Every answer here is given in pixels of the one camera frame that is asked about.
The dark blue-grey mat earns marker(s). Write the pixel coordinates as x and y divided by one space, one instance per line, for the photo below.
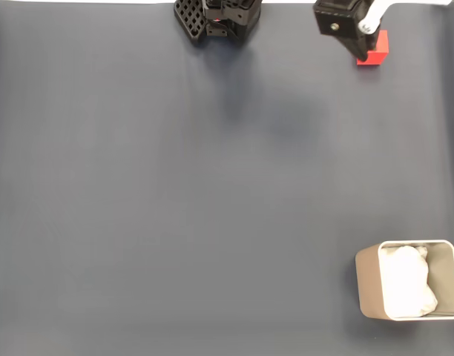
138 185

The beige metal box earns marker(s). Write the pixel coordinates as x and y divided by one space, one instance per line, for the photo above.
368 282

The red cube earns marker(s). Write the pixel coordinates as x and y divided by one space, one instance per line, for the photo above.
382 44

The white camera board mount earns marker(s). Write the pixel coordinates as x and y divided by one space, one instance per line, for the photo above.
373 15

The white crumpled cloth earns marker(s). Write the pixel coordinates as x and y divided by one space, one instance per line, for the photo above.
405 282

